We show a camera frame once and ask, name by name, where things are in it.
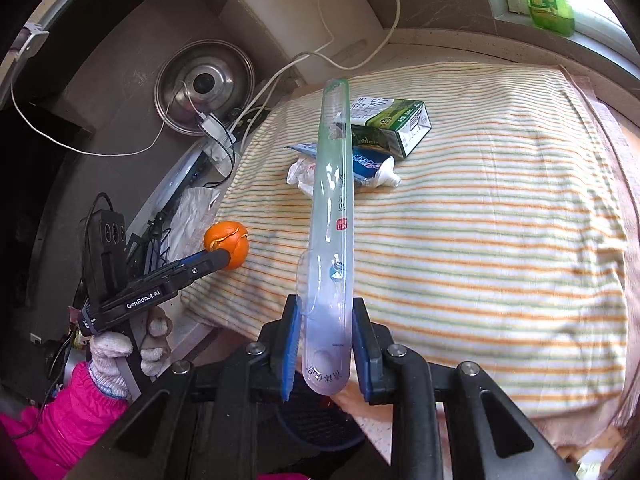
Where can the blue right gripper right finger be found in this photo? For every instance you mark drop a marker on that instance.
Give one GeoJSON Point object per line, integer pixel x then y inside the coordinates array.
{"type": "Point", "coordinates": [489, 437]}

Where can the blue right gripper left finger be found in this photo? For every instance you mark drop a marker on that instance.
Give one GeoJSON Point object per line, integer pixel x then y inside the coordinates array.
{"type": "Point", "coordinates": [201, 422]}

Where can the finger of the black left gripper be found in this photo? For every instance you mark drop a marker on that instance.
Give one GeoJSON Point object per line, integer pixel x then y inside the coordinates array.
{"type": "Point", "coordinates": [198, 259]}
{"type": "Point", "coordinates": [186, 276]}

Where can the orange mandarin peel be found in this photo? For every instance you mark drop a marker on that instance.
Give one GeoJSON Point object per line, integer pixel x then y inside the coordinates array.
{"type": "Point", "coordinates": [230, 236]}

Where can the clear plastic toothbrush tube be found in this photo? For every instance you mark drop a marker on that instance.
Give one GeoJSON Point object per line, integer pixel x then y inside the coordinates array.
{"type": "Point", "coordinates": [328, 265]}

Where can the white tissue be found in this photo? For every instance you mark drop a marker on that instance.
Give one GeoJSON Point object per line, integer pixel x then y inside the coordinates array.
{"type": "Point", "coordinates": [301, 175]}

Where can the blue toothpaste tube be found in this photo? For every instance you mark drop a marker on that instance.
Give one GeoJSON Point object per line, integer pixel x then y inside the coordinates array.
{"type": "Point", "coordinates": [372, 169]}

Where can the green white milk carton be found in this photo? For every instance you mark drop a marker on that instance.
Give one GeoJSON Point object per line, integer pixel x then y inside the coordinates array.
{"type": "Point", "coordinates": [393, 126]}

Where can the pink sleeved left forearm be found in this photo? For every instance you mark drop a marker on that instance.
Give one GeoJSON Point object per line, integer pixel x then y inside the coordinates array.
{"type": "Point", "coordinates": [47, 444]}

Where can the blue trash basket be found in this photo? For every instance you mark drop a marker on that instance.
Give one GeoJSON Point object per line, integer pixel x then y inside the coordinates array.
{"type": "Point", "coordinates": [317, 421]}

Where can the white gloved left hand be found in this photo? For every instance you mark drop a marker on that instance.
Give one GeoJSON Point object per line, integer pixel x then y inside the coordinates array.
{"type": "Point", "coordinates": [109, 348]}

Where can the white plastic sheet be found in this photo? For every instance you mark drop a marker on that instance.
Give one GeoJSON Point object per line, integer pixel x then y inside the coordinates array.
{"type": "Point", "coordinates": [195, 215]}

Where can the white power strip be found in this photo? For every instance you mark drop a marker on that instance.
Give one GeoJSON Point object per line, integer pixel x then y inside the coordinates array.
{"type": "Point", "coordinates": [220, 148]}

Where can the steel pot lid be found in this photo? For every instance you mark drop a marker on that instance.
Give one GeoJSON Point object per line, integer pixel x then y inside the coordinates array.
{"type": "Point", "coordinates": [208, 75]}

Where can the striped cloth mat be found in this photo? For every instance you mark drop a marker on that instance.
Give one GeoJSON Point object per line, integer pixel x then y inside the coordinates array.
{"type": "Point", "coordinates": [450, 239]}

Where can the white cutting board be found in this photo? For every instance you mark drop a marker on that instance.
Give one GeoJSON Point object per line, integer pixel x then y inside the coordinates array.
{"type": "Point", "coordinates": [272, 32]}

